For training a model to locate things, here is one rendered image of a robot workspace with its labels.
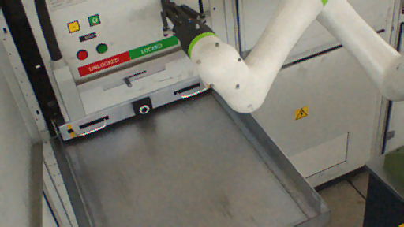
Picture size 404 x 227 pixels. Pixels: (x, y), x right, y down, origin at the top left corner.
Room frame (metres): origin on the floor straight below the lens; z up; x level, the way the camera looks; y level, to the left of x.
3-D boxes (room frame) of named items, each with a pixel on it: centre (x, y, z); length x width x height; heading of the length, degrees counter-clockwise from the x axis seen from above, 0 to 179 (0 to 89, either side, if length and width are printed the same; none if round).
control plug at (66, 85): (1.27, 0.37, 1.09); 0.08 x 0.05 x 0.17; 19
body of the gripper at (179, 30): (1.27, 0.01, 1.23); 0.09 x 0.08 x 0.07; 19
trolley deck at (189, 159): (1.13, 0.10, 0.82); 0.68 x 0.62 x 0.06; 19
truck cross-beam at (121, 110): (1.42, 0.20, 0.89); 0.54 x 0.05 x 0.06; 109
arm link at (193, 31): (1.20, -0.02, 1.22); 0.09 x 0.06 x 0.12; 109
